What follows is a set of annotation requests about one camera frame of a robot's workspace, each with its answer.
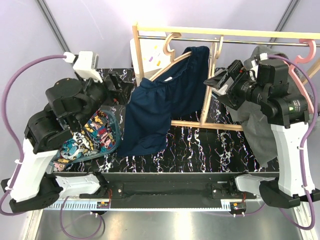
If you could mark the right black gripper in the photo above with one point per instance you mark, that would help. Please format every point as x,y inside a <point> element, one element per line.
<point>238,73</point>

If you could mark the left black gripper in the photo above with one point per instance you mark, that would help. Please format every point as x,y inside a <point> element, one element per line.
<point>121,95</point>

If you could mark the beige hanger of comic shorts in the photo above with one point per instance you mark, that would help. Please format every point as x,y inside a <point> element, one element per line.
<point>215,52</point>

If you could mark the colourful comic print shorts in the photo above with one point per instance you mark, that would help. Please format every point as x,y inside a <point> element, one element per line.
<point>90,135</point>

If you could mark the navy blue shorts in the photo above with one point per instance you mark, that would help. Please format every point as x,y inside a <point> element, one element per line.
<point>153,104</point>

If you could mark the beige hanger of navy shorts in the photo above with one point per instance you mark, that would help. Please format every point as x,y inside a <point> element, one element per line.
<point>172,54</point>

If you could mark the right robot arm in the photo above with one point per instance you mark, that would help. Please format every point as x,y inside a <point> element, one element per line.
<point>288,117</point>

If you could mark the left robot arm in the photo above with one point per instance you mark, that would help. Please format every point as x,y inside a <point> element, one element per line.
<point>74,126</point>

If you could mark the grey shorts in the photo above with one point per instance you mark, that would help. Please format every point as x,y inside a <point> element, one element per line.
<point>257,131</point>

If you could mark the pink plastic hanger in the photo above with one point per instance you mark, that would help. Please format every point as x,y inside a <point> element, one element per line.
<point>300,81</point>

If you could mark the grey booklet with label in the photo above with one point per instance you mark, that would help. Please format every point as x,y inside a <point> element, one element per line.
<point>220,84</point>

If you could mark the white box with stickers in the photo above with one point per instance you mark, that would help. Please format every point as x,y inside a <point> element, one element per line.
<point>152,54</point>

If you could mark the blue transparent plastic bin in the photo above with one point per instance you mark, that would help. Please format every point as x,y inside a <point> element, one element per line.
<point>117,135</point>

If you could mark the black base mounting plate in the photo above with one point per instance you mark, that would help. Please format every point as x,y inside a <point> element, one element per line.
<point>162,192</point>

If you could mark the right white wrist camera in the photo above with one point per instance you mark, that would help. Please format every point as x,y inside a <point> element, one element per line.
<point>253,61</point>

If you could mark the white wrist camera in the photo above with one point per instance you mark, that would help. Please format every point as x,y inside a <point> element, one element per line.
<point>253,61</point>
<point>84,65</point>

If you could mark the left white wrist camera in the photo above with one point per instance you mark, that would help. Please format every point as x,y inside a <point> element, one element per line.
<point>84,65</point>

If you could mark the metal clothes rail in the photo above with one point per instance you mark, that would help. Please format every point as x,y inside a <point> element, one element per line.
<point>227,41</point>

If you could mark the wooden clothes rack frame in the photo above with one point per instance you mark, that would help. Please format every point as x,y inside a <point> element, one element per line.
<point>136,28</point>

